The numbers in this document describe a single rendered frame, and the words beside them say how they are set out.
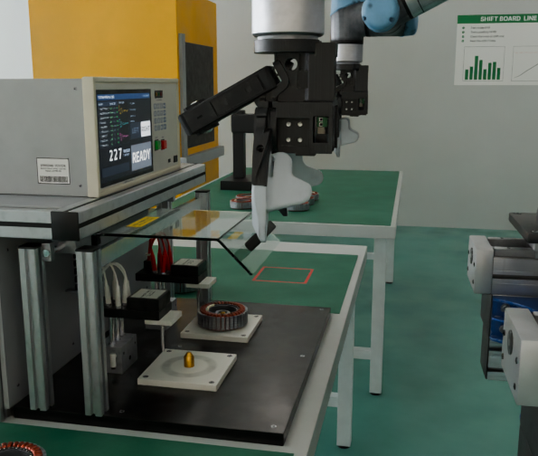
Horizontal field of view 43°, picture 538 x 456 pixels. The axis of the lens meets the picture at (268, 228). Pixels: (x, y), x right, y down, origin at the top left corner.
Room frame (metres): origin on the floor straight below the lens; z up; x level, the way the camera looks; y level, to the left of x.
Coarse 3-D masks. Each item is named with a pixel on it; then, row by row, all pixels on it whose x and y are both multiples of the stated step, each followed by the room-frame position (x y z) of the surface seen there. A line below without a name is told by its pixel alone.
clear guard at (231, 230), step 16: (160, 208) 1.35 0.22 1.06; (160, 224) 1.19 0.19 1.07; (176, 224) 1.19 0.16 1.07; (192, 224) 1.19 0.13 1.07; (208, 224) 1.19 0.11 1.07; (224, 224) 1.19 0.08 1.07; (240, 224) 1.21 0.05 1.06; (208, 240) 1.09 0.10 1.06; (224, 240) 1.10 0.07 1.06; (240, 240) 1.15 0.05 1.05; (272, 240) 1.28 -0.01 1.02; (240, 256) 1.09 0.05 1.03; (256, 256) 1.14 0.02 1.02
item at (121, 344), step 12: (120, 336) 1.28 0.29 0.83; (132, 336) 1.28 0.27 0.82; (108, 348) 1.23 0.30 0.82; (120, 348) 1.22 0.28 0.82; (132, 348) 1.27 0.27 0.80; (108, 360) 1.23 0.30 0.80; (120, 360) 1.22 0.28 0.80; (132, 360) 1.27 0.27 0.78; (108, 372) 1.23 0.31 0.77; (120, 372) 1.22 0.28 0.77
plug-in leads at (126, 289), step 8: (112, 264) 1.25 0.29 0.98; (120, 264) 1.27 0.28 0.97; (104, 272) 1.25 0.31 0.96; (104, 280) 1.25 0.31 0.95; (112, 280) 1.28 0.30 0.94; (104, 288) 1.25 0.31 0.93; (112, 288) 1.27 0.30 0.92; (128, 288) 1.27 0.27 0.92; (112, 296) 1.27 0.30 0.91; (128, 296) 1.27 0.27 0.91; (112, 304) 1.25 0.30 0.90; (120, 304) 1.23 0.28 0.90
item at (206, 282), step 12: (180, 264) 1.46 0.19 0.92; (192, 264) 1.46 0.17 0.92; (204, 264) 1.50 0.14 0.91; (144, 276) 1.47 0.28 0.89; (156, 276) 1.46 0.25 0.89; (168, 276) 1.46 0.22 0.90; (180, 276) 1.45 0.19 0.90; (192, 276) 1.45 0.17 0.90; (204, 276) 1.49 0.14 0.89; (156, 288) 1.47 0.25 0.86; (204, 288) 1.45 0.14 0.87
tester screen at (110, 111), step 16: (112, 96) 1.25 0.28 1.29; (128, 96) 1.33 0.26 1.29; (144, 96) 1.40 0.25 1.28; (112, 112) 1.25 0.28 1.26; (128, 112) 1.32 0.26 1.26; (144, 112) 1.40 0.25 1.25; (112, 128) 1.25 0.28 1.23; (128, 128) 1.32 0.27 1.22; (112, 144) 1.24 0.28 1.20; (128, 144) 1.32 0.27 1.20; (128, 160) 1.31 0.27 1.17; (112, 176) 1.24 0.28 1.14
